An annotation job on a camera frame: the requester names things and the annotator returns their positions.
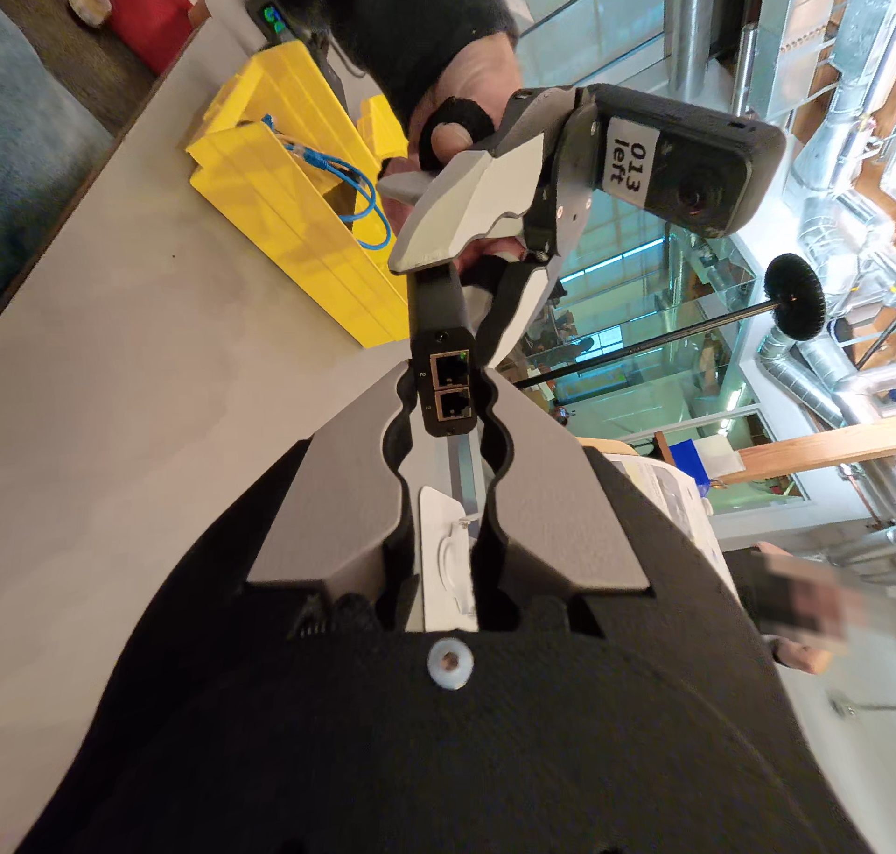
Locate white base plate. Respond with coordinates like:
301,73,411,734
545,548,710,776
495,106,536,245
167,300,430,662
419,486,480,632

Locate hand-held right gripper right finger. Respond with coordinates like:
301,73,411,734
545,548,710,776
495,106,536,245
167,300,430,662
470,369,651,632

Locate person's left forearm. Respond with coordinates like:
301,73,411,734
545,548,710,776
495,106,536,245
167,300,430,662
259,0,519,123

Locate clear acrylic stand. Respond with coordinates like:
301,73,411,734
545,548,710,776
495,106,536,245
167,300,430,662
435,511,480,617

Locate printed instruction sheet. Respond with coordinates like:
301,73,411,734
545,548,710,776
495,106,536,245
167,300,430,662
609,453,736,582

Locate silver air duct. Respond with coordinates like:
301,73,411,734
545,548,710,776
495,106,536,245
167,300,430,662
759,168,896,429

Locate black floor lamp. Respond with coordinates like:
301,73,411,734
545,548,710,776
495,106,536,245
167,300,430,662
514,253,827,389

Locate red plastic bin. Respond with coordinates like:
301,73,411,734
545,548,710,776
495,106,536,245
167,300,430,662
63,0,232,74

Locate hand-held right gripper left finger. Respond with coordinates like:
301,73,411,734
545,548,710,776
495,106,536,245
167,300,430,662
246,360,421,634

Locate black network switch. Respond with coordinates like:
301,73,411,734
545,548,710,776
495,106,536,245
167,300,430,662
406,266,480,438

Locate blue ethernet cable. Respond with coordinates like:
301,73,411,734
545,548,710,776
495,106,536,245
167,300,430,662
262,115,393,250

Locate person's blue jeans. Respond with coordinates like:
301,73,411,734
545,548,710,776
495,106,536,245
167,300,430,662
0,10,116,295

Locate black battery charger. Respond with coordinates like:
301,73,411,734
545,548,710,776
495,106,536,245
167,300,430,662
241,0,298,46

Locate person's left hand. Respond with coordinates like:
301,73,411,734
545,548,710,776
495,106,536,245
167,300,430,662
381,31,526,288

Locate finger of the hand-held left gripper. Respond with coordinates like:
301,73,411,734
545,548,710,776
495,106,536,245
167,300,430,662
476,255,566,372
388,131,547,275

